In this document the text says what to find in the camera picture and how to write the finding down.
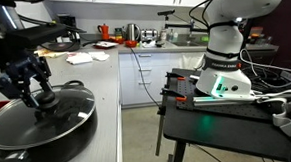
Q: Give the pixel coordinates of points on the glass lid with black knob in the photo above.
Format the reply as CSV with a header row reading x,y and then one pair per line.
x,y
70,108

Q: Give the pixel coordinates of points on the white rag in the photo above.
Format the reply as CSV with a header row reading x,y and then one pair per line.
x,y
148,44

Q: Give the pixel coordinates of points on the small red bowl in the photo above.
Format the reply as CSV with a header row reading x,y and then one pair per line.
x,y
131,43

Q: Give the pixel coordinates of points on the steel kettle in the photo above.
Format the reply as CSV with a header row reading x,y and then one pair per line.
x,y
133,33

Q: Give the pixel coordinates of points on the folded white cloth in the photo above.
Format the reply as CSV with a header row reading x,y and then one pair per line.
x,y
79,58

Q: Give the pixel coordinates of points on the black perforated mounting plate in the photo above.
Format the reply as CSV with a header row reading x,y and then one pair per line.
x,y
187,88

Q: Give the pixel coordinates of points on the crumpled white cloth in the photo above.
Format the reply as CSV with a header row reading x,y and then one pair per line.
x,y
100,56

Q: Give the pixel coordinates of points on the steel sink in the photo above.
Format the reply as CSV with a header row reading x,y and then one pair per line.
x,y
190,42

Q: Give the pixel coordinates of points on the green tin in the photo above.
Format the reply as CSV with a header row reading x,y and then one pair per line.
x,y
118,33

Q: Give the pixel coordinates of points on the white plate red rim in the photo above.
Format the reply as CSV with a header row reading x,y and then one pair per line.
x,y
105,44

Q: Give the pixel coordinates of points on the black table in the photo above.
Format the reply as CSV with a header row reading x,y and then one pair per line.
x,y
221,133

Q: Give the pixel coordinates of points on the black bar clamp orange pad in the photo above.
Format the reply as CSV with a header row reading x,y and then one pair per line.
x,y
171,93

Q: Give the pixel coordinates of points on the yellow cloth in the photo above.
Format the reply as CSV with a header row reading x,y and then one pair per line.
x,y
52,54

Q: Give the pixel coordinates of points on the black frying pan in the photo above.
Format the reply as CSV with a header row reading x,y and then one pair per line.
x,y
60,47

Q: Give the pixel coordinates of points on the black pot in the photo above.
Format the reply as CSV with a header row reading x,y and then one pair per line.
x,y
65,145

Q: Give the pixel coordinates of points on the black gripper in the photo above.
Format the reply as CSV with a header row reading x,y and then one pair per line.
x,y
17,61

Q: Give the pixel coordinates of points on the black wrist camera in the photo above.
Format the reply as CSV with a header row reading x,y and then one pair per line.
x,y
39,34

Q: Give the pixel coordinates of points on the red moka pot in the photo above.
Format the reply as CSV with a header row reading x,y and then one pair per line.
x,y
104,32

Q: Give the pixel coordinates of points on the silver faucet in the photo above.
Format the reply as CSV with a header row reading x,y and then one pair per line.
x,y
191,26

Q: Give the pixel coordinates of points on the soap bottle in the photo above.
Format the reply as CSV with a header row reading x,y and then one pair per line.
x,y
163,34

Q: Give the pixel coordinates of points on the green sponge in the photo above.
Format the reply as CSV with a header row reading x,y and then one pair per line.
x,y
205,39

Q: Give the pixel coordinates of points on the aluminium rail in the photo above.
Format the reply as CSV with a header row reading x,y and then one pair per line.
x,y
220,99

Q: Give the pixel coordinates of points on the silver toaster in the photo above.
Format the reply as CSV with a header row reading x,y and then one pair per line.
x,y
148,34

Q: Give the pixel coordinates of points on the white drawer cabinet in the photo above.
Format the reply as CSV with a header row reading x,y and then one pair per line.
x,y
172,76

